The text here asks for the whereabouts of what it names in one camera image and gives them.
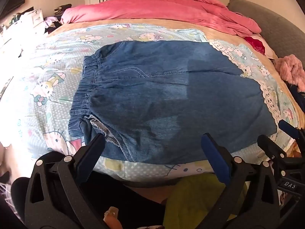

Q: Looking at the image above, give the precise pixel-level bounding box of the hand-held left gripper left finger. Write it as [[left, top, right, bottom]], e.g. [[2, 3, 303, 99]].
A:
[[24, 133, 124, 229]]

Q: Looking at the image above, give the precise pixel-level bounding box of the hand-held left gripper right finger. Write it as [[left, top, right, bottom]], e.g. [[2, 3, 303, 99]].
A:
[[201, 133, 280, 229]]

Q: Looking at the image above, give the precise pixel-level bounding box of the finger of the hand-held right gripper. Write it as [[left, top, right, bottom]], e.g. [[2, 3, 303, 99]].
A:
[[257, 135, 287, 164], [278, 120, 305, 144]]

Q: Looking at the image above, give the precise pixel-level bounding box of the blue denim pants lace trim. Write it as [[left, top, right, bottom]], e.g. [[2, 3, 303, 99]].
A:
[[68, 39, 282, 165]]

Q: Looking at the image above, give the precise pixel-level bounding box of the person's yellow-green top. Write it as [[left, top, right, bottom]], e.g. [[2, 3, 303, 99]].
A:
[[163, 173, 248, 229]]

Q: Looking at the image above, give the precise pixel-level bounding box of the pink fluffy cloth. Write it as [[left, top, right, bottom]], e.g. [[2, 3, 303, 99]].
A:
[[273, 54, 305, 83]]

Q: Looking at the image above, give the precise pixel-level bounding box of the cartoon printed bed sheet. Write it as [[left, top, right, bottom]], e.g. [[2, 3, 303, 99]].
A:
[[0, 24, 301, 179]]

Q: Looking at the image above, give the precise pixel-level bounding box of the red cloth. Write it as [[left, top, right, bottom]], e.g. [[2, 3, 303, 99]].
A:
[[244, 35, 266, 55]]

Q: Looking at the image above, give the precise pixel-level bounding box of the grey padded headboard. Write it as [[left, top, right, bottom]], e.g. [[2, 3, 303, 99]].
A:
[[226, 0, 305, 60]]

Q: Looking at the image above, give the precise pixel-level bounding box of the dark clothes pile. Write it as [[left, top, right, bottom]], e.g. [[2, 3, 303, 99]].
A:
[[44, 3, 72, 34]]

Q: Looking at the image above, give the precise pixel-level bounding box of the white drawer cabinet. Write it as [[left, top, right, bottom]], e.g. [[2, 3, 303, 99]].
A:
[[20, 8, 44, 29]]

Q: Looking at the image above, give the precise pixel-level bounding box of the pink blanket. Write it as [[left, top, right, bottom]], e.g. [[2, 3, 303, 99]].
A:
[[61, 0, 262, 37]]

